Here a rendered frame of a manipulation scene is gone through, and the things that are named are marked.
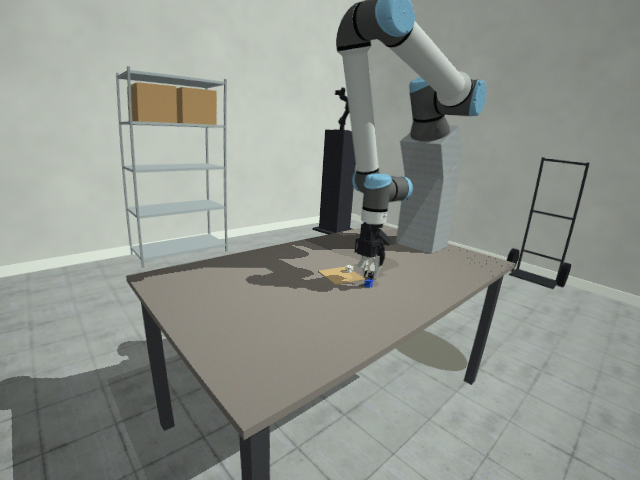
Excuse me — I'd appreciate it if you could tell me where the tan mat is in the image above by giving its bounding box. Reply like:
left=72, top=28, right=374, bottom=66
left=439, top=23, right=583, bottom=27
left=318, top=267, right=365, bottom=285

